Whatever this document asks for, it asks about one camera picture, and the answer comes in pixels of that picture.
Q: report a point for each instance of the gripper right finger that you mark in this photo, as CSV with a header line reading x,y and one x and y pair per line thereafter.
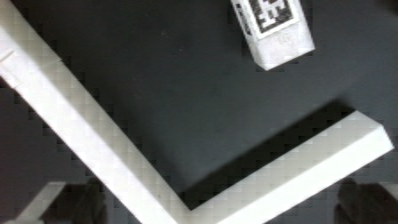
x,y
391,193

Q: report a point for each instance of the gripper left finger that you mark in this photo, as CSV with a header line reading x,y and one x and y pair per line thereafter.
x,y
40,204

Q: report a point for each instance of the white L-shaped obstacle wall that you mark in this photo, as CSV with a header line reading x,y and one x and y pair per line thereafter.
x,y
299,174

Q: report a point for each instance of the white leg centre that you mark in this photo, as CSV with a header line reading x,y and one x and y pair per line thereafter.
x,y
276,30

